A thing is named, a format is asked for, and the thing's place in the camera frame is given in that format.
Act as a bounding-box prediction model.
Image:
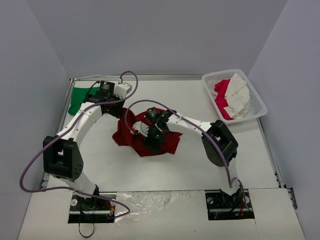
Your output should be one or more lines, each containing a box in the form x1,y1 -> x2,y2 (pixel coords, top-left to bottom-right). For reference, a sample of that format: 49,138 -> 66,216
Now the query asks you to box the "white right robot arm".
133,107 -> 240,207

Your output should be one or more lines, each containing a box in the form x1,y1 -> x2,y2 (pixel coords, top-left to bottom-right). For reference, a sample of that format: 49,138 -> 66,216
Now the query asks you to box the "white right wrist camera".
131,121 -> 150,137

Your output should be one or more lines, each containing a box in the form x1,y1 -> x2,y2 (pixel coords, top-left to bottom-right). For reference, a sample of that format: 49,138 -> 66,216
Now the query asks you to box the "folded green t shirt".
68,87 -> 90,116

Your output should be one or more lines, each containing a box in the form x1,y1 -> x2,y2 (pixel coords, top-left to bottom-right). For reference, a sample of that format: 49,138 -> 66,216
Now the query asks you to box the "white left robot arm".
43,81 -> 132,209

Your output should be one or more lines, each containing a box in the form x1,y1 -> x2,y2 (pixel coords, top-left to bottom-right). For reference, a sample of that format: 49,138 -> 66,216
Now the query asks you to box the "dark red t shirt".
112,107 -> 183,157

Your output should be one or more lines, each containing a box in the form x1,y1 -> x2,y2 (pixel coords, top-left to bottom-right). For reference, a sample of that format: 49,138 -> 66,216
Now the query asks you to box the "white plastic laundry basket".
202,69 -> 268,124

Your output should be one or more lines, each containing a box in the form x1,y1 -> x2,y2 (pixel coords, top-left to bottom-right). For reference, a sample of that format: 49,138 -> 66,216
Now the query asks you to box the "cream white t shirt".
223,73 -> 250,120

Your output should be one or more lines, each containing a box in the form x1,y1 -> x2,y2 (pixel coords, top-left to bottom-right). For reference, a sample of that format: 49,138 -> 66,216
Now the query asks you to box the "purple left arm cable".
19,70 -> 139,218

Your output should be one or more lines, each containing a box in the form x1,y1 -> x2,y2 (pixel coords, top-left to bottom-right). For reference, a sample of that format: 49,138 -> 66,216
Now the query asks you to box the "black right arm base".
205,190 -> 255,221

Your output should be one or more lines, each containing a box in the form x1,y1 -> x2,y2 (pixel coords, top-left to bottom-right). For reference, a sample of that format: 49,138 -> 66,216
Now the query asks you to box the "pink t shirt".
214,78 -> 233,121

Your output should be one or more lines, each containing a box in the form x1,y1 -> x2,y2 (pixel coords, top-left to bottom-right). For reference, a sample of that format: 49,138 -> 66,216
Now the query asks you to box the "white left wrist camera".
113,83 -> 132,99

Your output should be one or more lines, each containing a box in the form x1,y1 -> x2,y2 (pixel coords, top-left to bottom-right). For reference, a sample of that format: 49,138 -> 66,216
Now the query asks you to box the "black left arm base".
67,193 -> 115,224

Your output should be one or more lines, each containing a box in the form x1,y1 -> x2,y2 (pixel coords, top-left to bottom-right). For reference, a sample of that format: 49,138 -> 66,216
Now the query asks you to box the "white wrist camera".
113,83 -> 132,99
131,121 -> 150,137

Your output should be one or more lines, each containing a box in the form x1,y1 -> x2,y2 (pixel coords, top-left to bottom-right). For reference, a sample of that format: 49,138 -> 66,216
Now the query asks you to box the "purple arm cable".
19,70 -> 139,218
123,99 -> 251,210

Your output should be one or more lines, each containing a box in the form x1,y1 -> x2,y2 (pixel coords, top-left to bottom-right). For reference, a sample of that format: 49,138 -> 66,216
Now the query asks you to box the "white foam front board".
19,188 -> 304,240

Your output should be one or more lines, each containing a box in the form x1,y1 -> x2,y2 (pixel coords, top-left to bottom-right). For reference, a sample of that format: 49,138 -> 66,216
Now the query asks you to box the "thin black cable loop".
78,214 -> 96,238

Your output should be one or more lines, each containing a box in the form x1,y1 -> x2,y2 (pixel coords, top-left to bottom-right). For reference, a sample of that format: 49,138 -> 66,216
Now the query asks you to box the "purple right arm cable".
123,99 -> 251,210

